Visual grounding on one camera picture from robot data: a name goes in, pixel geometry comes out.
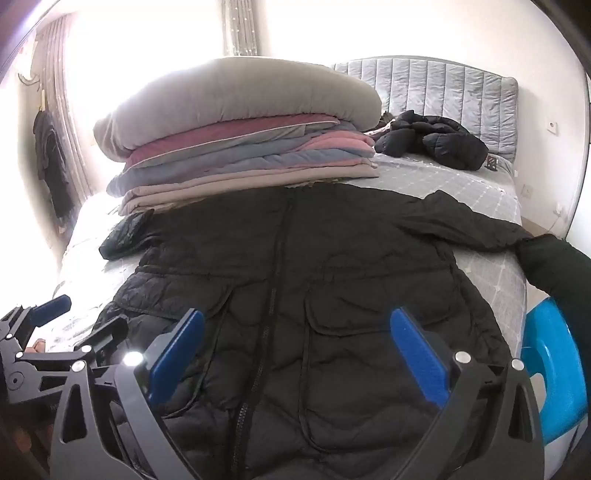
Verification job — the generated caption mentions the black quilted puffer coat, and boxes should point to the black quilted puffer coat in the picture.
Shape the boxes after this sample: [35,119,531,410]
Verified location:
[98,183,528,479]

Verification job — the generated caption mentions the blue plastic stool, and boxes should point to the blue plastic stool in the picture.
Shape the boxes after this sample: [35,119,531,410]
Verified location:
[521,298,588,444]

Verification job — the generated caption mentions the beige folded blanket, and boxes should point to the beige folded blanket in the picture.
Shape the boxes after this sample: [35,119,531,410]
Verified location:
[118,158,379,216]

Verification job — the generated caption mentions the patterned grey curtain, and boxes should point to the patterned grey curtain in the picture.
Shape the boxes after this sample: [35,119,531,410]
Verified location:
[32,14,99,205]

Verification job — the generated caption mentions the maroon folded blanket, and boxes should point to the maroon folded blanket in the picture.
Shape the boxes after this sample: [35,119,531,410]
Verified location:
[125,114,341,170]

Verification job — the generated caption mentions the pink folded blanket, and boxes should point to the pink folded blanket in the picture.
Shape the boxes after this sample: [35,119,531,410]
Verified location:
[293,131,375,168]

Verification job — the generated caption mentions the white wall socket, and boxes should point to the white wall socket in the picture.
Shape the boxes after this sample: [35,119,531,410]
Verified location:
[546,120,558,135]

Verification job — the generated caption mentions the grey quilted headboard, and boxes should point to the grey quilted headboard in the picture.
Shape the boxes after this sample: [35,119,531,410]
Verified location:
[332,55,519,162]

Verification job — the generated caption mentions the small black puffer jacket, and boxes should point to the small black puffer jacket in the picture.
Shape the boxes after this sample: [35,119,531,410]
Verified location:
[367,110,489,171]

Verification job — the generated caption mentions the dark clothes on hanger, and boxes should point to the dark clothes on hanger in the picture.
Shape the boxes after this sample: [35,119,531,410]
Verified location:
[33,110,75,228]

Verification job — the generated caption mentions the grey folded duvet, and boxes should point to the grey folded duvet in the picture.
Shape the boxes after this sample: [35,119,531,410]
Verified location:
[93,57,382,162]

